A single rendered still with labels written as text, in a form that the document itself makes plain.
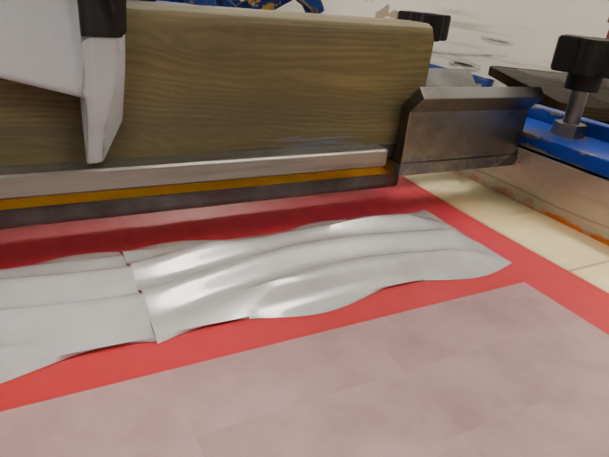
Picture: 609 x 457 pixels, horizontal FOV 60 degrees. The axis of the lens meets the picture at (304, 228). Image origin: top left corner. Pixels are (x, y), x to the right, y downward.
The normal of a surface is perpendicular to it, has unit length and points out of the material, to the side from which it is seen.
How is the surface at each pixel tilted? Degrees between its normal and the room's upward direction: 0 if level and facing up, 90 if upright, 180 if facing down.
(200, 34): 90
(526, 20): 90
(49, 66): 82
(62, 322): 31
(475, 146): 90
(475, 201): 0
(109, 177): 90
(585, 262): 0
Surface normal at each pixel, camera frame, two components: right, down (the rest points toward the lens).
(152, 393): 0.09, -0.90
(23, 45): 0.47, 0.29
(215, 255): 0.44, -0.54
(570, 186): -0.88, 0.12
